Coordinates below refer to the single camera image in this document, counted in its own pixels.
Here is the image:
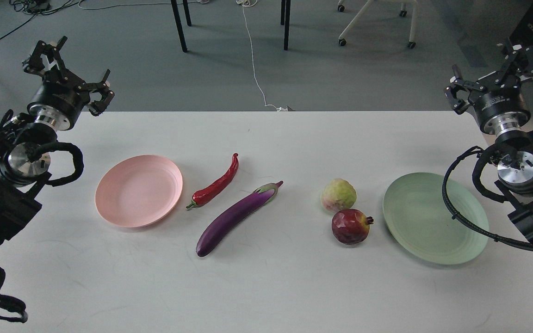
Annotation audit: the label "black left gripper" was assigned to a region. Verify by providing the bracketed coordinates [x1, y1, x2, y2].
[22, 36, 115, 131]

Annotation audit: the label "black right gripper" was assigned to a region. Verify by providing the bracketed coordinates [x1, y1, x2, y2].
[444, 38, 533, 136]

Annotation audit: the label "red chili pepper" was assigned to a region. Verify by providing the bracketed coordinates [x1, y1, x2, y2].
[186, 153, 239, 210]

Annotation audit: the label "green pink guava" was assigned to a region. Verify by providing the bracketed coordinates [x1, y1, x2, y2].
[320, 179, 357, 213]

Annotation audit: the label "red pomegranate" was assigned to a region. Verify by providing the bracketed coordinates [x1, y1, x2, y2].
[331, 209, 374, 245]

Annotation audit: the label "purple eggplant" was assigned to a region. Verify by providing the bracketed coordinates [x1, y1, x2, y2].
[195, 180, 284, 257]

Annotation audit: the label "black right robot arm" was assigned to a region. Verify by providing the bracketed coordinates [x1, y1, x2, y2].
[441, 38, 533, 252]

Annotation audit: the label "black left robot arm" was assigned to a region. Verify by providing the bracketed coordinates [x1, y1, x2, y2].
[0, 36, 115, 323]

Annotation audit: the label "pink plate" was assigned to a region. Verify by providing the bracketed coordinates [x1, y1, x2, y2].
[94, 154, 184, 228]

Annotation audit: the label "black table leg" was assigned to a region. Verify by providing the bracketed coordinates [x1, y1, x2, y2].
[182, 0, 192, 27]
[280, 0, 291, 51]
[170, 0, 188, 53]

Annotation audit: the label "black table leg rear left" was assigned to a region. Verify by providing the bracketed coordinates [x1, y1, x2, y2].
[182, 0, 192, 27]

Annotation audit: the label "white rolling chair base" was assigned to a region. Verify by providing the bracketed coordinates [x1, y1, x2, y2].
[337, 0, 419, 49]

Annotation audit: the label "light green plate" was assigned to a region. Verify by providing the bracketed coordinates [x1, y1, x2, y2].
[382, 173, 488, 265]

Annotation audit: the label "black table leg right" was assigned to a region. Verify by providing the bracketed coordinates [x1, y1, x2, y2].
[280, 0, 291, 51]

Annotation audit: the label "black floor cables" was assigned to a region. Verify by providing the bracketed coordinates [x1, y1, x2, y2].
[0, 0, 82, 54]

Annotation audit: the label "white floor cable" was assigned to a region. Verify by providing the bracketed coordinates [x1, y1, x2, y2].
[236, 0, 288, 112]

